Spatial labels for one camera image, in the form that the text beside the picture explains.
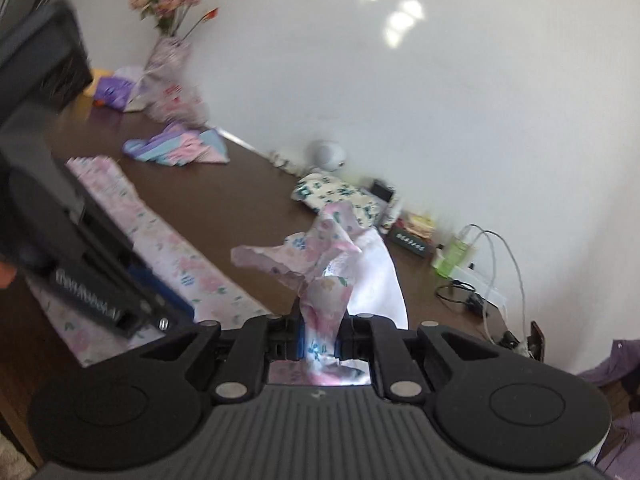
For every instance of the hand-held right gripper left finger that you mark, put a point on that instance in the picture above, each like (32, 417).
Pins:
(298, 341)

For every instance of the folded teal flower print cloth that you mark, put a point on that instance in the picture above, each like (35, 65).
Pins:
(332, 195)

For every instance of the purple clothing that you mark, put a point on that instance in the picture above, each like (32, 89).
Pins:
(620, 370)

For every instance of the small white bottle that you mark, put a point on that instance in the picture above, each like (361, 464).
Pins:
(393, 215)

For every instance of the person's left hand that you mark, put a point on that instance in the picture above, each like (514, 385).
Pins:
(6, 276)

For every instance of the pink floral dress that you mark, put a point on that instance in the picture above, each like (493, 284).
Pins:
(190, 270)

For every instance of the black charger box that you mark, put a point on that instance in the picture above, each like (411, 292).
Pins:
(383, 192)

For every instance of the yellow container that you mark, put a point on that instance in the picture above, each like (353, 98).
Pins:
(95, 82)

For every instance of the white robot-shaped speaker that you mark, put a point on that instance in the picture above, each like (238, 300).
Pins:
(327, 155)

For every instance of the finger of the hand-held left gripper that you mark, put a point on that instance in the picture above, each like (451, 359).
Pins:
(92, 297)
(160, 287)

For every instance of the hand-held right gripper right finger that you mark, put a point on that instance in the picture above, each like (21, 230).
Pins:
(342, 345)

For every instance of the pink wrapped vase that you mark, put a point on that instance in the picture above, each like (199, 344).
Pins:
(167, 60)

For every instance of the dark brown phone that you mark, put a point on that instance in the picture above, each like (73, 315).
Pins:
(537, 341)

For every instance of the clear plastic bag red print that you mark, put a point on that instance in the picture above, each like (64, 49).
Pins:
(180, 105)

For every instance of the purple tissue pack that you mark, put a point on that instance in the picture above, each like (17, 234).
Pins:
(116, 91)

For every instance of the green spray bottle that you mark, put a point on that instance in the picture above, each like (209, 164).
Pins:
(455, 255)

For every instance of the dark rectangular box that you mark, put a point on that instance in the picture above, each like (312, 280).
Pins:
(410, 242)

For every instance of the white power bank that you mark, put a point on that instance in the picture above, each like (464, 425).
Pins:
(482, 285)

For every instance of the blue and purple garment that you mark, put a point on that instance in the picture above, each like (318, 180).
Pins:
(175, 147)

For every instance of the yellow snack box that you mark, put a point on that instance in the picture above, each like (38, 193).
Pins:
(421, 224)

